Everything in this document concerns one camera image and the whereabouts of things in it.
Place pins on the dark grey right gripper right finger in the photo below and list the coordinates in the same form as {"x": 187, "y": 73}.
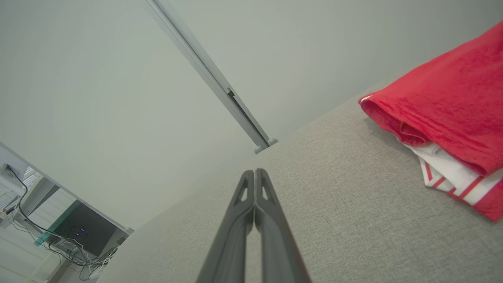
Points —
{"x": 279, "y": 251}

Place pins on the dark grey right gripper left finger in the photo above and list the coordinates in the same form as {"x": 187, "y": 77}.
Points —
{"x": 232, "y": 243}

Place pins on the red shorts with white trim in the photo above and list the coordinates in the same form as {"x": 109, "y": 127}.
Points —
{"x": 463, "y": 184}

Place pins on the red Bulls 23 jersey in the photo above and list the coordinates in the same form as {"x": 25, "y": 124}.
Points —
{"x": 452, "y": 102}

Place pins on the grey fabric sofa seat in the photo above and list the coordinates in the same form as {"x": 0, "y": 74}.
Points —
{"x": 353, "y": 216}

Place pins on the black computer tower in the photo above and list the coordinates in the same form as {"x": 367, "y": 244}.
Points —
{"x": 86, "y": 228}

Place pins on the grey rounded post foot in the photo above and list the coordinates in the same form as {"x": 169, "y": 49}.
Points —
{"x": 258, "y": 149}
{"x": 272, "y": 140}

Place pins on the grey partition post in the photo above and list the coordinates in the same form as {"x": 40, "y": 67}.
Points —
{"x": 206, "y": 67}

